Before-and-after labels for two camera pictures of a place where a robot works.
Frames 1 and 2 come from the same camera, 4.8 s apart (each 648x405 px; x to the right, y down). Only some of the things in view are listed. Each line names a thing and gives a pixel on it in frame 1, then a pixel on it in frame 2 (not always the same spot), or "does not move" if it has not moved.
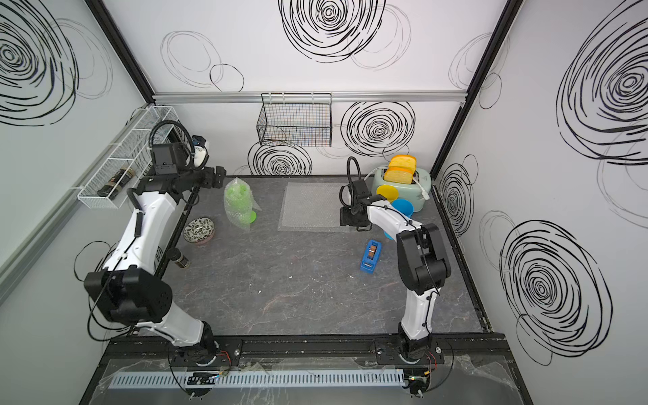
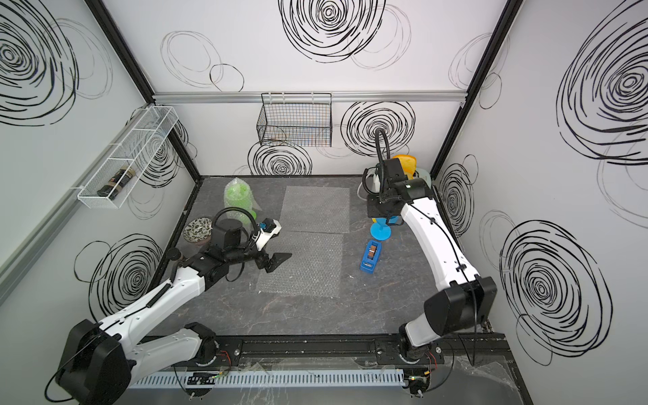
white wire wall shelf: x=111 y=183 does not move
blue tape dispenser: x=371 y=256 does not move
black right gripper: x=344 y=218 -> x=372 y=207
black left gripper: x=219 y=176 -> x=274 y=261
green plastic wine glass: x=237 y=197 does not move
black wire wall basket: x=295 y=120 does not move
